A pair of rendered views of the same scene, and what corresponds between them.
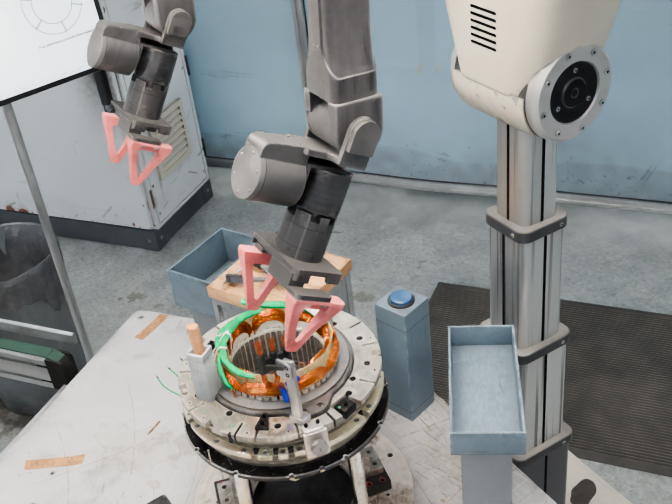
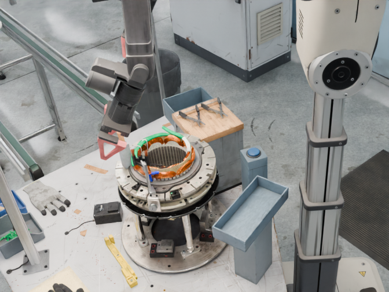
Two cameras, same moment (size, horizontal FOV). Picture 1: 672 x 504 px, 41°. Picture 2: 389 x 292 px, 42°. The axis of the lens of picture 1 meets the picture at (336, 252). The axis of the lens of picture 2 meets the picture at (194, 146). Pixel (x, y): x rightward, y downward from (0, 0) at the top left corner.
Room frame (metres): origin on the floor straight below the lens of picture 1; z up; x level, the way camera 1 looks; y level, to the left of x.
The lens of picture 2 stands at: (0.08, -0.62, 2.13)
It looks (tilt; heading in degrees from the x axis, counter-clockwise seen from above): 38 degrees down; 31
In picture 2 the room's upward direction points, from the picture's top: 7 degrees counter-clockwise
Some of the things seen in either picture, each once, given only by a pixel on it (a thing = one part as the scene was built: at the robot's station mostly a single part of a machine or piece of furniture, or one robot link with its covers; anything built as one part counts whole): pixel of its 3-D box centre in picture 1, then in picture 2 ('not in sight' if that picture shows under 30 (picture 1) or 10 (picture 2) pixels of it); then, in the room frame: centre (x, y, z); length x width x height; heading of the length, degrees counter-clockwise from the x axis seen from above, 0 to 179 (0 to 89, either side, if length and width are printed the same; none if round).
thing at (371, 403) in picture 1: (372, 392); (198, 192); (1.04, -0.03, 1.06); 0.09 x 0.04 x 0.01; 149
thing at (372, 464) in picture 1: (365, 455); (207, 221); (1.11, -0.01, 0.85); 0.06 x 0.04 x 0.05; 15
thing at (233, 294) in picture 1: (280, 277); (206, 121); (1.39, 0.11, 1.05); 0.20 x 0.19 x 0.02; 53
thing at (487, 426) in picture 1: (485, 441); (252, 238); (1.04, -0.20, 0.92); 0.25 x 0.11 x 0.28; 171
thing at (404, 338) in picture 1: (405, 354); (254, 181); (1.30, -0.11, 0.91); 0.07 x 0.07 x 0.25; 44
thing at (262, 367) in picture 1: (274, 359); (140, 160); (0.96, 0.10, 1.21); 0.04 x 0.04 x 0.03; 59
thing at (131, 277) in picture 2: not in sight; (120, 260); (0.89, 0.21, 0.80); 0.22 x 0.04 x 0.03; 58
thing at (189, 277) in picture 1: (228, 311); (191, 128); (1.48, 0.23, 0.92); 0.17 x 0.11 x 0.28; 143
